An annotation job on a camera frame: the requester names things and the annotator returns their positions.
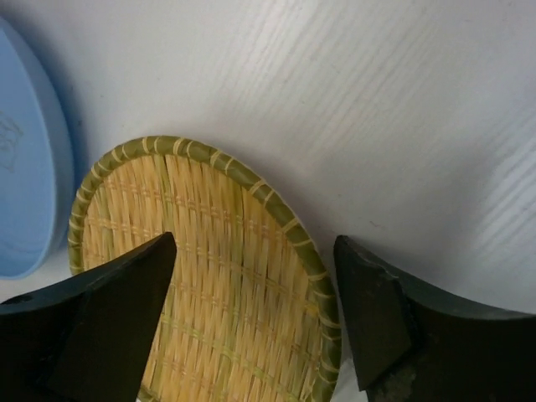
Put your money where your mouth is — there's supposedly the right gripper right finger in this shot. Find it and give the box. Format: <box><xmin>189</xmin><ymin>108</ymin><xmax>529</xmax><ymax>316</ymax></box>
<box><xmin>333</xmin><ymin>235</ymin><xmax>535</xmax><ymax>401</ymax></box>

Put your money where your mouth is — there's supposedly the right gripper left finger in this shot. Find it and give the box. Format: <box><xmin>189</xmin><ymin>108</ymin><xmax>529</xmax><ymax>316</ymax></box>
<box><xmin>1</xmin><ymin>232</ymin><xmax>177</xmax><ymax>401</ymax></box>

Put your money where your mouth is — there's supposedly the round green-rim bamboo basket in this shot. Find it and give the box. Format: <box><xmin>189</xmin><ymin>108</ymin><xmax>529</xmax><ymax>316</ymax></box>
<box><xmin>68</xmin><ymin>136</ymin><xmax>342</xmax><ymax>401</ymax></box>

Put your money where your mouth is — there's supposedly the blue round plate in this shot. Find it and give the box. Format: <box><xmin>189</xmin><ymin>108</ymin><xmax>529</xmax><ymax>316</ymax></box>
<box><xmin>1</xmin><ymin>20</ymin><xmax>75</xmax><ymax>280</ymax></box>

